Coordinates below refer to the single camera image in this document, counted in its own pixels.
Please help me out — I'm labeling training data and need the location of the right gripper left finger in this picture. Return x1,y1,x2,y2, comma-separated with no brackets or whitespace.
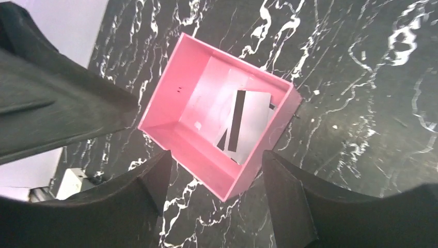
1,150,173,247

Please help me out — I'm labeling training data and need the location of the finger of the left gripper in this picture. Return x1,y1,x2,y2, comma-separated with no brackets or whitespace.
1,2,137,164

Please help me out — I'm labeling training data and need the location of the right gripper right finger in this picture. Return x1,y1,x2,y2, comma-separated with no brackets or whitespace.
262,150,437,247

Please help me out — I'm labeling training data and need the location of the white card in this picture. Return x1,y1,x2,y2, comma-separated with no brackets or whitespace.
213,90,273,165

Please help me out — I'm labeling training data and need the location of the pink plastic tray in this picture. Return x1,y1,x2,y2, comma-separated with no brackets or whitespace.
138,34,302,201

